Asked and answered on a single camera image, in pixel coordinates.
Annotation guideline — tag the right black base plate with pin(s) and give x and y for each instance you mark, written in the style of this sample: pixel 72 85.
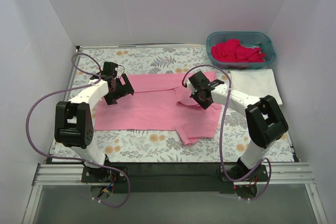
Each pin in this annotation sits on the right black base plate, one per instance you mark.
pixel 260 174

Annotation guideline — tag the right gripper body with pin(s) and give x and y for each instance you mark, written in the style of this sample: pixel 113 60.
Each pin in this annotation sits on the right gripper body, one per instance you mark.
pixel 200 84

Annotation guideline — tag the folded white t shirt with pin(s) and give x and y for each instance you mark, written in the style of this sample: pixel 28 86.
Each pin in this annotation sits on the folded white t shirt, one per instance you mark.
pixel 258 83

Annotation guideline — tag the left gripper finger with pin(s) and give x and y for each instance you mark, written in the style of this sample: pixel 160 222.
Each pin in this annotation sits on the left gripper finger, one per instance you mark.
pixel 110 99
pixel 126 87

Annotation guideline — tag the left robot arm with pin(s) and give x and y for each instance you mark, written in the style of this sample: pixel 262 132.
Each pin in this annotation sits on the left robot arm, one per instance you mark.
pixel 73 120

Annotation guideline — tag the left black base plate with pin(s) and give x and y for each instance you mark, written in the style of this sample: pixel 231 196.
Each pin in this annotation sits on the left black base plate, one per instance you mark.
pixel 118 174

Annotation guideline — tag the aluminium frame rail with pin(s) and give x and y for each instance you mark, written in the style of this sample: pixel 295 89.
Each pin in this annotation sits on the aluminium frame rail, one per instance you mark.
pixel 174 193

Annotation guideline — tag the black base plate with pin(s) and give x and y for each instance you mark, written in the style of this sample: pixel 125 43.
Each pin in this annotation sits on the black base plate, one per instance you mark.
pixel 118 174
pixel 260 174

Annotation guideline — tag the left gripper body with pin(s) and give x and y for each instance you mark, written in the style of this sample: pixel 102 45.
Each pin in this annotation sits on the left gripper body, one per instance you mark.
pixel 123 87

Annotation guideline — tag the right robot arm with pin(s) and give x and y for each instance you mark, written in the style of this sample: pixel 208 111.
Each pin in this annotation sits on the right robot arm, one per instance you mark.
pixel 265 120

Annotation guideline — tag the floral table cloth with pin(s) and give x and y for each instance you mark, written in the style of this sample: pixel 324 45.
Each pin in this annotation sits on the floral table cloth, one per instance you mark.
pixel 229 141

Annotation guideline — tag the pink t shirt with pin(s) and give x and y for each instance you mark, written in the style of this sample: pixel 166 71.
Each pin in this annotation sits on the pink t shirt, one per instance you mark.
pixel 159 103

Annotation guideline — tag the red t shirt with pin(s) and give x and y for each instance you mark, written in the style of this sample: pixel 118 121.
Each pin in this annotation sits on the red t shirt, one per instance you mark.
pixel 233 52

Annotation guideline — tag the teal plastic basket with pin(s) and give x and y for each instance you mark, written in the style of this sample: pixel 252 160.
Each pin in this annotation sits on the teal plastic basket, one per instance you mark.
pixel 249 39

